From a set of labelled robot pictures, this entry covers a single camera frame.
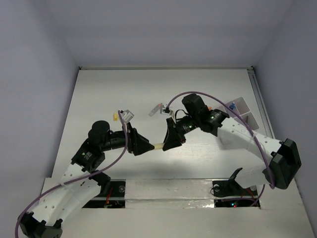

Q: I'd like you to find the yellow highlighter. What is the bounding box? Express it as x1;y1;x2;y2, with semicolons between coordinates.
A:
154;143;164;150

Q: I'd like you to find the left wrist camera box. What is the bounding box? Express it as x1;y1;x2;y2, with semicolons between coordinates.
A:
119;110;134;124

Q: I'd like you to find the purple cable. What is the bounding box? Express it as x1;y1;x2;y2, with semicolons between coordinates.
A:
166;91;276;189
14;110;129;238

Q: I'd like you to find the aluminium side rail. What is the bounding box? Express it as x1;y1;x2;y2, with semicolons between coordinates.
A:
247;66;287;176

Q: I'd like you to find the yellow eraser block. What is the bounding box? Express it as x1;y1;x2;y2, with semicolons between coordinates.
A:
113;113;118;121

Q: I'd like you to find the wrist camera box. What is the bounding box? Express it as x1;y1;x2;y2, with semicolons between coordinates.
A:
119;110;134;124
159;104;173;116

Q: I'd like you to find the white divided organizer box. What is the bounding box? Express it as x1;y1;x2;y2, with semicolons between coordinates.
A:
215;97;260;131

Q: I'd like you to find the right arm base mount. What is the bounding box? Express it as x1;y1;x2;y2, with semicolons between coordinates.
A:
210;168;260;208

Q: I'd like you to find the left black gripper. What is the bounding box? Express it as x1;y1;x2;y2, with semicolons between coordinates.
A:
102;121;154;155

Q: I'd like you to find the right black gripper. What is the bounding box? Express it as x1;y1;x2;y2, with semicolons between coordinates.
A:
162;114;200;151

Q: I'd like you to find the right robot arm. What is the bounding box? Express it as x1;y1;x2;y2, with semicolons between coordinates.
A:
162;91;302;194

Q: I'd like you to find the blue-cap glue tube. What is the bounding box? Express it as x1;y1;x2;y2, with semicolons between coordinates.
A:
229;102;236;110

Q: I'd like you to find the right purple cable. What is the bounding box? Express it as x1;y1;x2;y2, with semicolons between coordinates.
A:
166;91;276;189

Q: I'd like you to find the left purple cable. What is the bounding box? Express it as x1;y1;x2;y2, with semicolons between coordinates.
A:
14;110;129;238

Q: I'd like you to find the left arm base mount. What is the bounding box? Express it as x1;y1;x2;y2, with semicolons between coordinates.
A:
83;173;126;209

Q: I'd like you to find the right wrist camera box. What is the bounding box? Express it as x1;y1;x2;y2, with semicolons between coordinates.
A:
159;104;173;116

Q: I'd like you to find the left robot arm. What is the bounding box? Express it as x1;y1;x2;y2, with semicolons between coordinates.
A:
17;120;155;238

